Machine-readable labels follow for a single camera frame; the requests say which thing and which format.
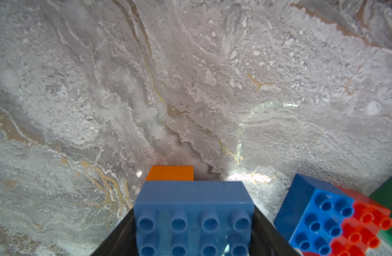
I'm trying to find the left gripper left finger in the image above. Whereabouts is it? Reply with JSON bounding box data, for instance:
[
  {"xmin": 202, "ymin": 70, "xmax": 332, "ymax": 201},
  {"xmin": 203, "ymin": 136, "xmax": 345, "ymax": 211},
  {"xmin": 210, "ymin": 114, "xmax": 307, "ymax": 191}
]
[{"xmin": 91, "ymin": 209, "xmax": 138, "ymax": 256}]

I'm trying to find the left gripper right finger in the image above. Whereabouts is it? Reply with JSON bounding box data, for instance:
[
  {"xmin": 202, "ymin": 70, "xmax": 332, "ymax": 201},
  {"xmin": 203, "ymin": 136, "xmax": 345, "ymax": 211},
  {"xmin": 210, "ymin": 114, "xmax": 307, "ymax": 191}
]
[{"xmin": 249, "ymin": 208, "xmax": 300, "ymax": 256}]

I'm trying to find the dark blue brick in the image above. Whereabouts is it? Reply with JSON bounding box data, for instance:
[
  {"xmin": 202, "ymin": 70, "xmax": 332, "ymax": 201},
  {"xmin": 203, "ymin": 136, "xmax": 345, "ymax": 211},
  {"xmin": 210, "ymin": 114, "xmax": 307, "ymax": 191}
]
[{"xmin": 274, "ymin": 174, "xmax": 354, "ymax": 256}]

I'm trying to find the light blue brick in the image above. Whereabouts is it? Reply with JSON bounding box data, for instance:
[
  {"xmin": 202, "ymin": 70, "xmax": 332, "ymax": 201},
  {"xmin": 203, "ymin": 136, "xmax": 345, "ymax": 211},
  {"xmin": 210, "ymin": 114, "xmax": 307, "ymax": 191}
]
[{"xmin": 134, "ymin": 181, "xmax": 255, "ymax": 256}]

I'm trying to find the orange brick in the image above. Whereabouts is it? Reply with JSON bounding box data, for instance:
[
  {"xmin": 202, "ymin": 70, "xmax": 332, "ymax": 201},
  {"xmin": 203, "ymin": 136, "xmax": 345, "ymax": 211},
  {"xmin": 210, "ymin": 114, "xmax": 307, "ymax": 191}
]
[{"xmin": 145, "ymin": 166, "xmax": 194, "ymax": 181}]

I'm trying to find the red brick centre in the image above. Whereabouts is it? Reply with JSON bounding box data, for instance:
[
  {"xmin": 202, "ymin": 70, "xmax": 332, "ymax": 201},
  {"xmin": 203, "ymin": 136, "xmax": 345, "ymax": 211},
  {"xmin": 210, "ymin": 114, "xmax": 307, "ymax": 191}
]
[{"xmin": 303, "ymin": 181, "xmax": 392, "ymax": 256}]

